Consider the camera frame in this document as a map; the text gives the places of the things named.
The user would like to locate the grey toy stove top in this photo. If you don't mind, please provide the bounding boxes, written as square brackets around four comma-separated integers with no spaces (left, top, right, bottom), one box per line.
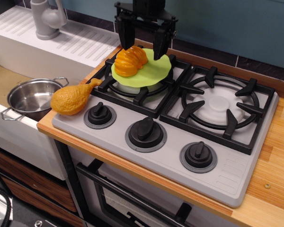
[51,51,280,209]

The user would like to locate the orange toy pumpkin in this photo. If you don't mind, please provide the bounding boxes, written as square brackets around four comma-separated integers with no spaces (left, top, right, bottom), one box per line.
[114,46,148,77]

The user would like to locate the right black burner grate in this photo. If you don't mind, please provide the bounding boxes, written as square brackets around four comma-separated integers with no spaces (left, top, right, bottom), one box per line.
[160,66,278,155]

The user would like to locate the toy chicken drumstick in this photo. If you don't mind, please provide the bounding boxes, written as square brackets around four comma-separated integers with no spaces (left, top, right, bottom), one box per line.
[50,78,103,115]

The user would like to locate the white burner disc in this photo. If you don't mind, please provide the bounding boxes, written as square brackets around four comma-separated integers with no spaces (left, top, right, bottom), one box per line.
[114,82,163,95]
[193,87,245,125]

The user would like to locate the white left burner disc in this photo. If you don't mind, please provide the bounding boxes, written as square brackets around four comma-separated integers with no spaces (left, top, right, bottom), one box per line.
[114,82,163,95]

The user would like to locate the grey toy faucet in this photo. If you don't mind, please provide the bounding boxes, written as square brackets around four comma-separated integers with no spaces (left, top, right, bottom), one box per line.
[30,0,67,40]

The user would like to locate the left black stove knob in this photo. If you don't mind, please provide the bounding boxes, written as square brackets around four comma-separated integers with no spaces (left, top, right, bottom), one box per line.
[84,102,116,130]

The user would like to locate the left black burner grate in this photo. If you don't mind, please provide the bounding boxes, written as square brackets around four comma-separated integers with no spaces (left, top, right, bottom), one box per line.
[91,54,192,118]

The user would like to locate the right black stove knob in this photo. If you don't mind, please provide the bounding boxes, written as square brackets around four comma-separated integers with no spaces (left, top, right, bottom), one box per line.
[180,141,218,174]

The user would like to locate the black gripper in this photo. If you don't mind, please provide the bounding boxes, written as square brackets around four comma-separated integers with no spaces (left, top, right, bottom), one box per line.
[114,0,178,61]

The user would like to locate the white toy sink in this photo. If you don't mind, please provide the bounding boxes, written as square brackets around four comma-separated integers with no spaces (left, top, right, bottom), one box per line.
[0,6,120,180]

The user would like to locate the wooden drawer fronts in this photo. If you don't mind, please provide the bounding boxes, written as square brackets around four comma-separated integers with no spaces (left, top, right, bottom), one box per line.
[0,148,84,227]

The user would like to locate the white right burner disc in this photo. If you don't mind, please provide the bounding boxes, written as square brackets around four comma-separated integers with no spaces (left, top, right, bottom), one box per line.
[193,87,245,125]

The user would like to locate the black burner grate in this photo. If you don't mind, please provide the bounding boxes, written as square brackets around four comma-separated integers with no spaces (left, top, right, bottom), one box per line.
[91,54,192,118]
[160,66,278,155]

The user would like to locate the stainless steel pot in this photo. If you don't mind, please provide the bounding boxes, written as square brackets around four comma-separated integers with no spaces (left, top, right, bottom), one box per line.
[1,77,69,121]

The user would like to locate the black stove knob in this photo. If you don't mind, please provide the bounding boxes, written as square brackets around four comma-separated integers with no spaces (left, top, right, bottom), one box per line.
[84,102,116,130]
[180,141,218,174]
[125,117,167,153]

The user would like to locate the oven door with black handle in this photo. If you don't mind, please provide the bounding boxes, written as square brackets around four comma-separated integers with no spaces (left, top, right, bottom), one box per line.
[75,158,204,227]

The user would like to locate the light green plate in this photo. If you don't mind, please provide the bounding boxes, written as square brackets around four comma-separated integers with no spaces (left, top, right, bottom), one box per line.
[111,48,172,87]

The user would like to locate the black cable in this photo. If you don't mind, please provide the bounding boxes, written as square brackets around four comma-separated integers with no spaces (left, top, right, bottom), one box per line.
[0,188,14,227]

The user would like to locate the middle black stove knob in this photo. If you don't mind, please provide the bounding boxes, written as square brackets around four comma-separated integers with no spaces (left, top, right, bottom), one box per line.
[125,117,167,153]

